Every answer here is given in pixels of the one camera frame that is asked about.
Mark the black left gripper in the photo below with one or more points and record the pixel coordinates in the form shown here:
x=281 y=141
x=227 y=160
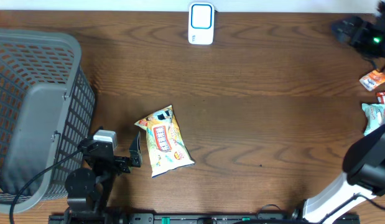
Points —
x=124 y=165

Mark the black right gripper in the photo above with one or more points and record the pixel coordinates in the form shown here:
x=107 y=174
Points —
x=350 y=37

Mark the yellow snack chip bag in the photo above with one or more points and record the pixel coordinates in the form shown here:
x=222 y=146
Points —
x=165 y=145

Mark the small orange white box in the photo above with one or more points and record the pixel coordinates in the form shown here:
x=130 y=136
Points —
x=372 y=80

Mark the red Top chocolate bar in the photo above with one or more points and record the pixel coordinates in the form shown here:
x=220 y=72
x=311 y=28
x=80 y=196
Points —
x=381 y=97

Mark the teal wet wipes pack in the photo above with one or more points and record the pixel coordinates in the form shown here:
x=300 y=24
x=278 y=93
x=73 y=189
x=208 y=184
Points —
x=374 y=114

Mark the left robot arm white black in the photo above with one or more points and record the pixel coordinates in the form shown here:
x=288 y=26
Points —
x=89 y=188

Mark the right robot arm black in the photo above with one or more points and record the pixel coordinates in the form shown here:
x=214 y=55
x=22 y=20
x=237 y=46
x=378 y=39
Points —
x=363 y=172

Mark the white black barcode scanner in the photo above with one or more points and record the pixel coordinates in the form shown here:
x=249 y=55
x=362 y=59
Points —
x=201 y=19

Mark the grey plastic shopping basket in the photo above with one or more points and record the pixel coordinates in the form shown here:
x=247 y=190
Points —
x=46 y=107

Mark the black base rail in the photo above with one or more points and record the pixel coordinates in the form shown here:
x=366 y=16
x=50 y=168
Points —
x=148 y=218

